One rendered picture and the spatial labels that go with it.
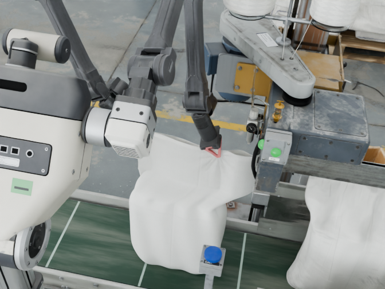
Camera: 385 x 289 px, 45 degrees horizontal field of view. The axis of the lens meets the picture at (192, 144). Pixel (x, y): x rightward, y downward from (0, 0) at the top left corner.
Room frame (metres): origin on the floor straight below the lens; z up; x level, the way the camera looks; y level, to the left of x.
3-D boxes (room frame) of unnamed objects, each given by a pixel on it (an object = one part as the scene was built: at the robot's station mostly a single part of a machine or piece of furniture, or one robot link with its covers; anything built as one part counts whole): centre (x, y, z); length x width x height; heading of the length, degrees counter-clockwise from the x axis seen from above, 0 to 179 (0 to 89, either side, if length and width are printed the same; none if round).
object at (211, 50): (1.51, -0.06, 1.25); 0.10 x 0.08 x 0.12; 17
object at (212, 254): (0.93, -0.10, 0.84); 0.06 x 0.06 x 0.02
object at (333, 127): (1.13, -0.37, 1.21); 0.30 x 0.25 x 0.30; 82
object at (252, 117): (1.25, -0.21, 1.14); 0.05 x 0.04 x 0.16; 172
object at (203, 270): (0.93, -0.10, 0.81); 0.08 x 0.08 x 0.06; 82
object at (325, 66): (1.47, -0.39, 1.18); 0.34 x 0.25 x 0.31; 172
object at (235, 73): (1.44, -0.21, 1.23); 0.28 x 0.07 x 0.16; 82
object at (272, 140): (1.00, -0.24, 1.29); 0.08 x 0.05 x 0.09; 82
